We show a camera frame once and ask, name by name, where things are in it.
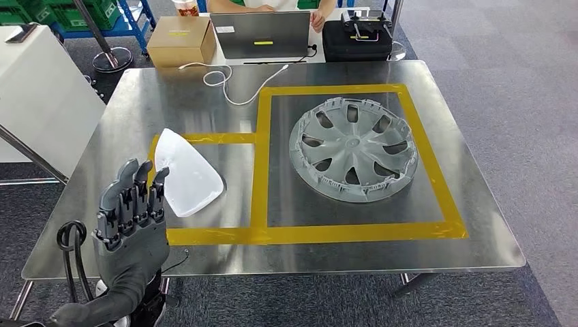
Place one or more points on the person's left hand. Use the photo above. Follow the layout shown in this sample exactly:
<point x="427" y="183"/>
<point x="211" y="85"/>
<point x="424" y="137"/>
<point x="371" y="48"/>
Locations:
<point x="317" y="20"/>

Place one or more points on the person's right hand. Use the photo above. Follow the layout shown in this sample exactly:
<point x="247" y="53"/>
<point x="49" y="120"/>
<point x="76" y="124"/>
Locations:
<point x="264" y="7"/>

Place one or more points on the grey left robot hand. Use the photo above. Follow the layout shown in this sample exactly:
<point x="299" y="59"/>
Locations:
<point x="131" y="252"/>

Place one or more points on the white plastic car part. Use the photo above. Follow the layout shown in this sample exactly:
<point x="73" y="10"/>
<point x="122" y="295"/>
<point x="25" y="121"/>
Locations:
<point x="189" y="180"/>

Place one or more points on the person's left forearm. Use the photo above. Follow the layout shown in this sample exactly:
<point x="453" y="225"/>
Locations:
<point x="327" y="5"/>

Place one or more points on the person's right forearm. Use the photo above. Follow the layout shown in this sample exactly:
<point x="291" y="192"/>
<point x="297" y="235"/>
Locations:
<point x="228" y="6"/>

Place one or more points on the steel workbench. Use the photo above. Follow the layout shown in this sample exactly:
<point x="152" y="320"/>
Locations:
<point x="316" y="257"/>

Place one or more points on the person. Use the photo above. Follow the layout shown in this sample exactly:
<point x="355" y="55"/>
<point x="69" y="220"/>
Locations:
<point x="280" y="3"/>

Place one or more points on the black case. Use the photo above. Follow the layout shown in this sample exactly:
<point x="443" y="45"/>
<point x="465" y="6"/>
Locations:
<point x="356" y="47"/>

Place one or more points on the black handheld controller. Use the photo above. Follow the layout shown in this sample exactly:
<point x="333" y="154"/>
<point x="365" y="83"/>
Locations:
<point x="366" y="22"/>

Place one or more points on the drink cup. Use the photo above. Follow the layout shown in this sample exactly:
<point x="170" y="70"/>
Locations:
<point x="186" y="7"/>

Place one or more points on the cardboard box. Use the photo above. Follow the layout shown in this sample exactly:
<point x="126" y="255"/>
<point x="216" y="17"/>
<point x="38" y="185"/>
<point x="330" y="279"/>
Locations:
<point x="180" y="40"/>

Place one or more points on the grey wheel cover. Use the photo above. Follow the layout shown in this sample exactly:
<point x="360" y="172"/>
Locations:
<point x="354" y="149"/>

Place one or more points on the steel side table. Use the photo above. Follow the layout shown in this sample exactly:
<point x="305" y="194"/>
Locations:
<point x="31" y="155"/>

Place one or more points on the white cabinet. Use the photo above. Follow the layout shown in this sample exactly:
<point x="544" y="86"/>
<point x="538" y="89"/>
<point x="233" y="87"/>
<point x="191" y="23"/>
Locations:
<point x="45" y="104"/>

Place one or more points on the green plastic crate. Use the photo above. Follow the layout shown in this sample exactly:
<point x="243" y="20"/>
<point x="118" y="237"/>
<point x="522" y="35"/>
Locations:
<point x="22" y="12"/>
<point x="86" y="16"/>

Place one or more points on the black phone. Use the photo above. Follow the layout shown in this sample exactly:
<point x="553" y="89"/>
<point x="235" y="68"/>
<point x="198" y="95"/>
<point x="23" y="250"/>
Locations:
<point x="21" y="33"/>

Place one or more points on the chrome stanchion post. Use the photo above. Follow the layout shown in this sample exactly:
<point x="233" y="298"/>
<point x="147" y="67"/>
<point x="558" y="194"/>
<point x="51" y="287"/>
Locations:
<point x="106" y="56"/>
<point x="397" y="45"/>

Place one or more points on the blue metal frame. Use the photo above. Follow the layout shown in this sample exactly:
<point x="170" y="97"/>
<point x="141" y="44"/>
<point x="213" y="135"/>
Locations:
<point x="131" y="20"/>

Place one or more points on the yellow tape frame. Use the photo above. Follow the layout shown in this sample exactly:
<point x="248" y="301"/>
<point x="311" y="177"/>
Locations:
<point x="261" y="180"/>

